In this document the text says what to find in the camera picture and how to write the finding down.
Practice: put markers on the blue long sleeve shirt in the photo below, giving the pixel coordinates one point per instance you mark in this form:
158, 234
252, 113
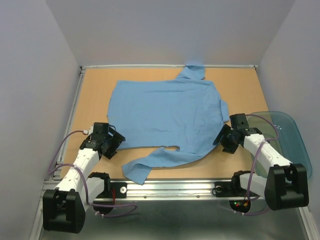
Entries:
179, 118

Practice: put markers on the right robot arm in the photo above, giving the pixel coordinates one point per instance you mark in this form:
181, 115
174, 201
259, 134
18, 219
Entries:
286, 183

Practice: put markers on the translucent teal plastic bin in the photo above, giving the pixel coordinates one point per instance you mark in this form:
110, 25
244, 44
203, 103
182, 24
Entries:
285, 135

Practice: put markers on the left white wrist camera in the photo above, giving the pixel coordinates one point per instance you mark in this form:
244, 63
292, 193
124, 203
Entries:
88, 131

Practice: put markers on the aluminium mounting rail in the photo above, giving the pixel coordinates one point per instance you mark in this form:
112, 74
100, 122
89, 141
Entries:
181, 210

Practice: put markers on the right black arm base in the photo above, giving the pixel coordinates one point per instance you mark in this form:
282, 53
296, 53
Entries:
225, 189

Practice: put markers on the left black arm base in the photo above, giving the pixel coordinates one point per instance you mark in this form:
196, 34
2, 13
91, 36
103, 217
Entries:
106, 195

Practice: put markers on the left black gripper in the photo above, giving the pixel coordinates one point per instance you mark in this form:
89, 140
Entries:
117, 139

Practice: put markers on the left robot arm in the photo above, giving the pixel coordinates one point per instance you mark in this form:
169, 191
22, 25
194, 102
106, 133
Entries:
64, 207

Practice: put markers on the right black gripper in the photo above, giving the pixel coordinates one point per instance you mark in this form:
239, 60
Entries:
225, 128

